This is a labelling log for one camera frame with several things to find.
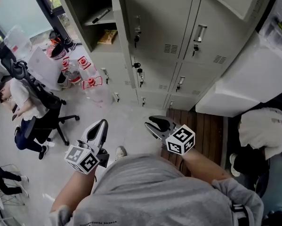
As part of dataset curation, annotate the black office chair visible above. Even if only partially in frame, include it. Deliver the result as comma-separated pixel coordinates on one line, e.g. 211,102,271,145
0,45,80,147

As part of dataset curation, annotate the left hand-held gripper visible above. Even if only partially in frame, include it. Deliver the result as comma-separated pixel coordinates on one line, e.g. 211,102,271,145
64,119,110,175

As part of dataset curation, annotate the person's left forearm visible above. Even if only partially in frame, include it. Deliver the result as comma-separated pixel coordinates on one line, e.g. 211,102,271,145
50,166,101,213

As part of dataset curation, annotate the red bucket of tools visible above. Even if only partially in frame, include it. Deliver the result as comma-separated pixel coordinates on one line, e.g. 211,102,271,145
46,38,68,60

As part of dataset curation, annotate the large clear water jug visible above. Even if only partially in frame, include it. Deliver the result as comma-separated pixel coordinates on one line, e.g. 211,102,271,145
3,25,33,60

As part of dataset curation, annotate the person's grey shirt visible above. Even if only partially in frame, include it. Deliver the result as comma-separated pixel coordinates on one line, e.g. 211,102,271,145
48,153,265,226

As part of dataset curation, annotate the grey metal locker cabinet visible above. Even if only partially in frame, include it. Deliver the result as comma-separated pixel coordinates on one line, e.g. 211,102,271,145
52,0,277,112

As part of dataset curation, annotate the tall white plastic-wrapped appliance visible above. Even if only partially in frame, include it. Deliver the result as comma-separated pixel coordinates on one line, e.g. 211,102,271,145
256,0,282,53

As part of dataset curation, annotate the large white chest appliance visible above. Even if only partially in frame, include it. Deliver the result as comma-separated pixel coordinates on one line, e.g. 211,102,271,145
194,31,282,118

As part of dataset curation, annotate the white side table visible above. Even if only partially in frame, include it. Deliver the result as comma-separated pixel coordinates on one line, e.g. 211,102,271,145
26,46,70,91

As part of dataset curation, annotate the person's right forearm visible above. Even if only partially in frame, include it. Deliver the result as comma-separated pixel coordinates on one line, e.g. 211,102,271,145
176,147,233,186

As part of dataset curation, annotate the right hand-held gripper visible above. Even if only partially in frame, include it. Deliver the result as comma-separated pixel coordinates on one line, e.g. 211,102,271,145
145,115,196,156

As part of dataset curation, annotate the person's left shoe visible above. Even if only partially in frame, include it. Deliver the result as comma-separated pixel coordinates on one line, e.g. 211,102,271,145
114,146,128,161

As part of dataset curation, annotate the yellow snack bag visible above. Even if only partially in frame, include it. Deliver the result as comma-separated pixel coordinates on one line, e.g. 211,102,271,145
97,29,118,45

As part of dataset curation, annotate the small white bin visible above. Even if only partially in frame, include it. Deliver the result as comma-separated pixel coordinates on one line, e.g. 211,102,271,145
57,73,70,89

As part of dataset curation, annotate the black bottle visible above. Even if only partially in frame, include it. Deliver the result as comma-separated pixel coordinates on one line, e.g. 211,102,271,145
64,37,75,49

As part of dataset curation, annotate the black marker pen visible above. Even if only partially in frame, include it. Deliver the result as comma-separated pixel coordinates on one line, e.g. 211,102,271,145
91,8,111,24

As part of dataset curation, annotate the black-framed window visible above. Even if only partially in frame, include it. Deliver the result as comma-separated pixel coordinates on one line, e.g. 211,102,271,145
0,0,72,48

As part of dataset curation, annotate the wooden slat platform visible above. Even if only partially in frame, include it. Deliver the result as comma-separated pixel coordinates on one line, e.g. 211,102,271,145
166,108,226,176

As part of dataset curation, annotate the clear jug with red cap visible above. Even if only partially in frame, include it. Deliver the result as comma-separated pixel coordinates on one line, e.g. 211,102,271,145
77,56,97,80
82,76,114,108

